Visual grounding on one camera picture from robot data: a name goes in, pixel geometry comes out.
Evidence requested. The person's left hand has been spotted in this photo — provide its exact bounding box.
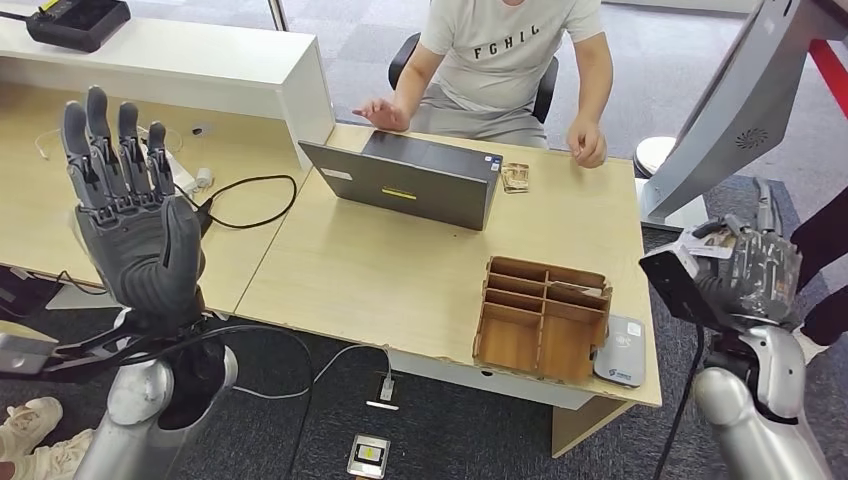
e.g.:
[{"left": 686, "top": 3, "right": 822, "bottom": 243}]
[{"left": 566, "top": 117, "right": 609, "bottom": 170}]

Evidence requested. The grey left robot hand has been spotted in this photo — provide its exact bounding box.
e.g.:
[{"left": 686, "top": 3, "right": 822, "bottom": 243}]
[{"left": 60, "top": 84, "right": 207, "bottom": 326}]

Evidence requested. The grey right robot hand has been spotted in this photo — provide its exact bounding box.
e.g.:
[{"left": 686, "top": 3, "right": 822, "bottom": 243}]
[{"left": 690, "top": 177, "right": 804, "bottom": 333}]

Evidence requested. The person's right hand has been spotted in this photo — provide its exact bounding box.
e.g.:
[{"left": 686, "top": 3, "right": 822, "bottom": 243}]
[{"left": 351, "top": 97, "right": 411, "bottom": 133}]

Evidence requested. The person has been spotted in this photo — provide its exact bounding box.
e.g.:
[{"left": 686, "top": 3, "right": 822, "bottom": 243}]
[
  {"left": 789, "top": 188, "right": 848, "bottom": 367},
  {"left": 351, "top": 0, "right": 615, "bottom": 170}
]

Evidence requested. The grey card reader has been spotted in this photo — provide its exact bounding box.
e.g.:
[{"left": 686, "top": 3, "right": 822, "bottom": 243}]
[{"left": 593, "top": 314, "right": 648, "bottom": 390}]

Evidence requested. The round white stand base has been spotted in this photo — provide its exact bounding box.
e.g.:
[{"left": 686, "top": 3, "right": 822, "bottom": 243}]
[{"left": 632, "top": 135, "right": 678, "bottom": 179}]

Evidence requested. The black office chair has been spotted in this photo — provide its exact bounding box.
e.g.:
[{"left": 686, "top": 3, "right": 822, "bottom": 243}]
[{"left": 386, "top": 31, "right": 560, "bottom": 126}]

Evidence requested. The dark grey laptop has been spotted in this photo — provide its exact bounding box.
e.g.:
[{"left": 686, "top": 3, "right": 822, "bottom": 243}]
[{"left": 298, "top": 129, "right": 503, "bottom": 232}]

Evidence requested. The white power strip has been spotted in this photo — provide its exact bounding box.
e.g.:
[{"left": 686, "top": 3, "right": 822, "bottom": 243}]
[{"left": 161, "top": 148, "right": 201, "bottom": 195}]

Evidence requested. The light wooden desk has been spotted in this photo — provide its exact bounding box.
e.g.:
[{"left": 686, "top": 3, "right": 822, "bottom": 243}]
[
  {"left": 0, "top": 79, "right": 313, "bottom": 317},
  {"left": 234, "top": 122, "right": 664, "bottom": 459}
]

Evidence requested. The silver kiosk stand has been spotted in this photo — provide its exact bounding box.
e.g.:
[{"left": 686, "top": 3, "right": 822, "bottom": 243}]
[{"left": 634, "top": 0, "right": 848, "bottom": 234}]

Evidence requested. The white raised counter shelf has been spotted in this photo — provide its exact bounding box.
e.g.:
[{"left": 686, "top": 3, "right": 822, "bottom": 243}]
[{"left": 0, "top": 13, "right": 337, "bottom": 171}]

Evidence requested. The white shoe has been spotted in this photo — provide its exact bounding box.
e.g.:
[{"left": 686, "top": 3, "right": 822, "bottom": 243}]
[
  {"left": 0, "top": 428, "right": 97, "bottom": 480},
  {"left": 0, "top": 396, "right": 65, "bottom": 460}
]

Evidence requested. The wooden divided organizer box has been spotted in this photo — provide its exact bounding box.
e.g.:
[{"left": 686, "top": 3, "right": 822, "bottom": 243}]
[{"left": 472, "top": 256, "right": 613, "bottom": 386}]

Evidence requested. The red barrier bar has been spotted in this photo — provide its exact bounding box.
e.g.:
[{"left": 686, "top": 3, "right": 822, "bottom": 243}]
[{"left": 808, "top": 38, "right": 848, "bottom": 121}]

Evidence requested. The black desktop device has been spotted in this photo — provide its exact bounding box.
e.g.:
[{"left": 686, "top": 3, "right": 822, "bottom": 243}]
[{"left": 0, "top": 0, "right": 132, "bottom": 54}]

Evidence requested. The silver floor socket box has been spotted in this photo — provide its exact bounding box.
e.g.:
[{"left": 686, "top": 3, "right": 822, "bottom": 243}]
[{"left": 345, "top": 433, "right": 392, "bottom": 480}]

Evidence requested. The thin black cable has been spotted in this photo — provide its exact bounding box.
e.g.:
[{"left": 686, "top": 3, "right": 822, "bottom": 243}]
[{"left": 54, "top": 269, "right": 109, "bottom": 297}]

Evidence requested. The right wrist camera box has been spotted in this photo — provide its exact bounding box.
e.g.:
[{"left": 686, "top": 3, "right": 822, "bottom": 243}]
[{"left": 638, "top": 241, "right": 714, "bottom": 327}]

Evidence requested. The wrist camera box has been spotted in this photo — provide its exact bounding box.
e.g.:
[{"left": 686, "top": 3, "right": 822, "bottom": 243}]
[
  {"left": 638, "top": 241, "right": 714, "bottom": 327},
  {"left": 0, "top": 320, "right": 62, "bottom": 384}
]

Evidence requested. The black looped cable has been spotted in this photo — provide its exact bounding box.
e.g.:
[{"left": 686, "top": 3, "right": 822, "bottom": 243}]
[{"left": 195, "top": 173, "right": 299, "bottom": 233}]

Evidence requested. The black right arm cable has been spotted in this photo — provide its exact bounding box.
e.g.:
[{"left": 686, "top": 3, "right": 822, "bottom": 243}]
[{"left": 651, "top": 323, "right": 708, "bottom": 480}]

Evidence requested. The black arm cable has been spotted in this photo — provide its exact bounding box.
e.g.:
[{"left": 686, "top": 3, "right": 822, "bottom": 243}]
[
  {"left": 651, "top": 323, "right": 708, "bottom": 480},
  {"left": 132, "top": 322, "right": 317, "bottom": 480}
]

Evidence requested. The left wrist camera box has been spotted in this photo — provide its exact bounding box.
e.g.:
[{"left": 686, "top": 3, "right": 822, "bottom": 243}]
[{"left": 0, "top": 320, "right": 62, "bottom": 384}]

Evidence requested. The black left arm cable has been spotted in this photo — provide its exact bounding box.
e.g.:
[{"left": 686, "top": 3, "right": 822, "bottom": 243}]
[{"left": 132, "top": 322, "right": 317, "bottom": 480}]

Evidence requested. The white hanging cable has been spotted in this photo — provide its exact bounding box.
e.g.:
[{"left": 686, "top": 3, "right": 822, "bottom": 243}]
[{"left": 231, "top": 343, "right": 394, "bottom": 401}]

